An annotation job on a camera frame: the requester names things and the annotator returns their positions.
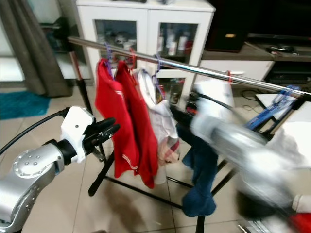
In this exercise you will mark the steel rail clothes rack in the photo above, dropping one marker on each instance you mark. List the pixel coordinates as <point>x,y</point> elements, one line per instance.
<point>184,66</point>

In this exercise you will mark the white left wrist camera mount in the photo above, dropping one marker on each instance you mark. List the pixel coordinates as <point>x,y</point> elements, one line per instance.
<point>75,125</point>

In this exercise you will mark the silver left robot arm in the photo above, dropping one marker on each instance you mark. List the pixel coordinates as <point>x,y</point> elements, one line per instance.
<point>29,189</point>

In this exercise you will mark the white glass door cabinet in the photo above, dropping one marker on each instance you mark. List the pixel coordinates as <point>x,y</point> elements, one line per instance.
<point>146,14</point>

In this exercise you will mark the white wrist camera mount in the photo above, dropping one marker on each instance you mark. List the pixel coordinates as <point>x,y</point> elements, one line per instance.
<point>75,125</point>
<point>211,97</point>

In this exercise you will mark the blue denim garment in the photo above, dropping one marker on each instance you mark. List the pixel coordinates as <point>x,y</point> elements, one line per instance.
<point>199,170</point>

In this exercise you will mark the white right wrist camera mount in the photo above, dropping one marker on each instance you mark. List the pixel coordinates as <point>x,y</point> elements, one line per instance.
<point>211,97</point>

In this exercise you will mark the cream jacket plaid lining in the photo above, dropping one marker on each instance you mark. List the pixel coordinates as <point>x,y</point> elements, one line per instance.
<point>163,121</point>

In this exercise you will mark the grey brown curtain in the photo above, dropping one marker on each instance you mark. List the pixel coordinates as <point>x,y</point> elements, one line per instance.
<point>39,43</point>

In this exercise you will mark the red plastic hanger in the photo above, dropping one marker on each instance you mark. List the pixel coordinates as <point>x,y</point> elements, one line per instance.
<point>132,58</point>
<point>228,76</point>

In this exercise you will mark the black television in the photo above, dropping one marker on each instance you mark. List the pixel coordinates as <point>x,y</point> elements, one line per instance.
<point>257,19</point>

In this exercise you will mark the teal rug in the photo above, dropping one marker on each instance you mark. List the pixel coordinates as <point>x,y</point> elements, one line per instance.
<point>24,104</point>

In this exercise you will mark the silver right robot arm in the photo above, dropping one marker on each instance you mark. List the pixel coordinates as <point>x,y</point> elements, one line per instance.
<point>248,145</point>

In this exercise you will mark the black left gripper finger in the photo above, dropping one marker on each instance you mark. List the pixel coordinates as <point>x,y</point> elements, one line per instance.
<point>108,133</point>
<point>103,124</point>

